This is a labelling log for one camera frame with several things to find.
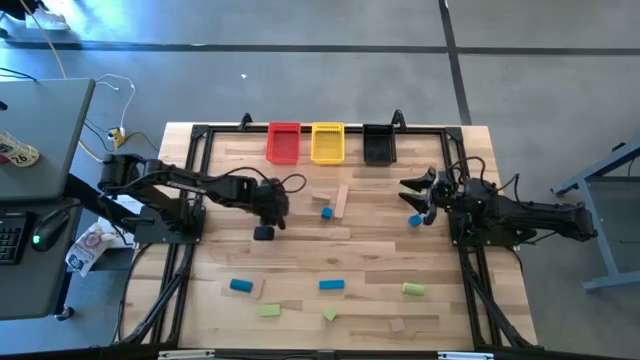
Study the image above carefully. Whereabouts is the grey metal stand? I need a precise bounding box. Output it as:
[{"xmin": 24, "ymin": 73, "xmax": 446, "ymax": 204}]
[{"xmin": 549, "ymin": 138, "xmax": 640, "ymax": 294}]

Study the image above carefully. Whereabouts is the white printed plastic bag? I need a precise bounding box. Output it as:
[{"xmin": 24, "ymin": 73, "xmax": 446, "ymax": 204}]
[{"xmin": 63, "ymin": 222, "xmax": 117, "ymax": 279}]

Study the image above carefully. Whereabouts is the black table cable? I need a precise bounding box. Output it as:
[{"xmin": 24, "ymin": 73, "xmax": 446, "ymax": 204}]
[{"xmin": 112, "ymin": 243, "xmax": 154, "ymax": 346}]

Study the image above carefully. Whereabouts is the black plastic basket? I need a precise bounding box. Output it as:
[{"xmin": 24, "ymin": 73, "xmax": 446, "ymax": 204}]
[{"xmin": 361, "ymin": 123, "xmax": 398, "ymax": 167}]

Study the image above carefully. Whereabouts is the silver metal bracket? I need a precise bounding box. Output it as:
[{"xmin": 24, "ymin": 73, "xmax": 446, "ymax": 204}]
[
  {"xmin": 437, "ymin": 350, "xmax": 496, "ymax": 360},
  {"xmin": 157, "ymin": 349, "xmax": 217, "ymax": 360}
]

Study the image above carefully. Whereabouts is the yellow power adapter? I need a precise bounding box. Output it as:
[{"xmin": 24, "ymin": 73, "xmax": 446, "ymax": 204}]
[{"xmin": 107, "ymin": 126, "xmax": 127, "ymax": 151}]

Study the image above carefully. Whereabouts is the long wooden plank block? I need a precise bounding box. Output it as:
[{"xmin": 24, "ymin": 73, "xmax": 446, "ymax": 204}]
[{"xmin": 333, "ymin": 183, "xmax": 351, "ymax": 220}]

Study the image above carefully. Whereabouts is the red plastic basket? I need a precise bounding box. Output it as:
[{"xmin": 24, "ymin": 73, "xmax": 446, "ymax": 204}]
[{"xmin": 265, "ymin": 121, "xmax": 303, "ymax": 166}]

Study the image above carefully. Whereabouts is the grey desk panel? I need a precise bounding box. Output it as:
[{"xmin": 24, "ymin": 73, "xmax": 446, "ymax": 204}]
[{"xmin": 0, "ymin": 77, "xmax": 97, "ymax": 202}]

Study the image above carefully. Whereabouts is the person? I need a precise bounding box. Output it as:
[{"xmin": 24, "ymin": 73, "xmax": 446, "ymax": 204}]
[{"xmin": 0, "ymin": 0, "xmax": 72, "ymax": 40}]

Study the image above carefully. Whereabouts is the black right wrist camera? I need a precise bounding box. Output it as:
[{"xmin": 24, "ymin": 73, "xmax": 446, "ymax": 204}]
[{"xmin": 438, "ymin": 179, "xmax": 459, "ymax": 201}]

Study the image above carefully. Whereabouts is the white printed box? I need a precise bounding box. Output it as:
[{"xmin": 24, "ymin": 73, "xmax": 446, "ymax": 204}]
[{"xmin": 97, "ymin": 193, "xmax": 146, "ymax": 250}]

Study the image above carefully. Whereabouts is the white cable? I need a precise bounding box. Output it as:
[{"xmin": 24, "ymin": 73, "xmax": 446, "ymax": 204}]
[{"xmin": 93, "ymin": 72, "xmax": 137, "ymax": 132}]

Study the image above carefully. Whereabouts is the black desk support beam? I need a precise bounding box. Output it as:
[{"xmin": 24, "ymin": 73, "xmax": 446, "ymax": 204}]
[{"xmin": 63, "ymin": 172, "xmax": 146, "ymax": 236}]

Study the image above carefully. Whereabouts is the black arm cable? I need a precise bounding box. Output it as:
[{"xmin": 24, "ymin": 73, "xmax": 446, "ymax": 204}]
[
  {"xmin": 447, "ymin": 155, "xmax": 489, "ymax": 184},
  {"xmin": 219, "ymin": 166, "xmax": 308, "ymax": 196}
]

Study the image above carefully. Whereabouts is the black aluminium frame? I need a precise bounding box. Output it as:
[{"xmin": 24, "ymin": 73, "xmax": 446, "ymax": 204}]
[{"xmin": 117, "ymin": 110, "xmax": 539, "ymax": 351}]

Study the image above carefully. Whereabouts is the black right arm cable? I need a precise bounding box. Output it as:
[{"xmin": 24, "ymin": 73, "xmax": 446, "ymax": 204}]
[{"xmin": 447, "ymin": 155, "xmax": 489, "ymax": 184}]

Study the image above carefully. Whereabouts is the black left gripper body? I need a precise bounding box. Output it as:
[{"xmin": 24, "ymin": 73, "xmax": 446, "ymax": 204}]
[{"xmin": 252, "ymin": 177, "xmax": 292, "ymax": 232}]

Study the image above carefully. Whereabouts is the black keyboard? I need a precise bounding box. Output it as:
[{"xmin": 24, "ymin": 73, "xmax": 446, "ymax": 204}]
[{"xmin": 0, "ymin": 212, "xmax": 29, "ymax": 266}]

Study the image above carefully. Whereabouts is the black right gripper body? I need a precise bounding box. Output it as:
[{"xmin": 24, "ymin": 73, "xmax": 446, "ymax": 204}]
[{"xmin": 422, "ymin": 167, "xmax": 471, "ymax": 227}]

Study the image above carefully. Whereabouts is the yellow cable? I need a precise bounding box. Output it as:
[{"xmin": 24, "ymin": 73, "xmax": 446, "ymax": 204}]
[{"xmin": 77, "ymin": 138, "xmax": 110, "ymax": 164}]

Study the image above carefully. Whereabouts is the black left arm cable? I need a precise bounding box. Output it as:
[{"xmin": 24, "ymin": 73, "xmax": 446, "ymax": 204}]
[{"xmin": 219, "ymin": 166, "xmax": 308, "ymax": 196}]

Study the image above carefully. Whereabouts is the black computer mouse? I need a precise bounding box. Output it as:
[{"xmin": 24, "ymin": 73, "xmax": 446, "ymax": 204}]
[{"xmin": 30, "ymin": 208, "xmax": 72, "ymax": 254}]

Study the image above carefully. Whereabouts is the tan hanging cord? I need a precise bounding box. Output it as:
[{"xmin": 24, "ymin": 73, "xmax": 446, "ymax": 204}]
[{"xmin": 18, "ymin": 0, "xmax": 69, "ymax": 81}]

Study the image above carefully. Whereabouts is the black floor cable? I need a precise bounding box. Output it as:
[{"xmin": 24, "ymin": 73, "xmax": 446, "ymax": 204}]
[
  {"xmin": 0, "ymin": 66, "xmax": 39, "ymax": 83},
  {"xmin": 82, "ymin": 117, "xmax": 162, "ymax": 154}
]

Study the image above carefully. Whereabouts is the yellow plastic basket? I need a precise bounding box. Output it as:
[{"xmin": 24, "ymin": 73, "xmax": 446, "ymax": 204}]
[{"xmin": 310, "ymin": 121, "xmax": 347, "ymax": 166}]

